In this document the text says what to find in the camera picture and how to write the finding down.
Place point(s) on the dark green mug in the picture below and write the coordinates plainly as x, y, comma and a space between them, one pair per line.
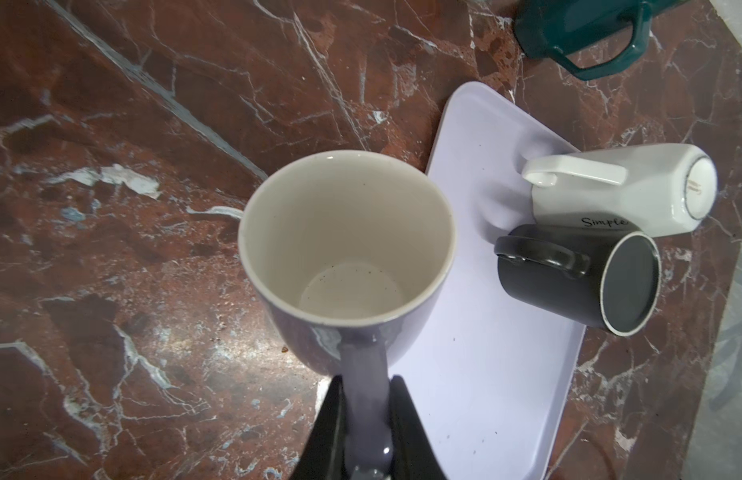
558, 29

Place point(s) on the white octagonal mug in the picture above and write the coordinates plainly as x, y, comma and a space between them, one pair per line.
661, 189

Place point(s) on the black mug white rim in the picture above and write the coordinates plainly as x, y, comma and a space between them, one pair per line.
605, 279

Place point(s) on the lavender rectangular tray mat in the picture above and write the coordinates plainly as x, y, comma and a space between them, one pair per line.
488, 374

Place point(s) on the lavender purple mug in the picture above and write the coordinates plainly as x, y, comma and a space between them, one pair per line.
348, 252

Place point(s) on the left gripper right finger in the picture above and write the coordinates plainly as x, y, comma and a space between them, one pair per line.
413, 457

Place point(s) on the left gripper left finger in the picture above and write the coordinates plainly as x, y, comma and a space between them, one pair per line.
323, 455

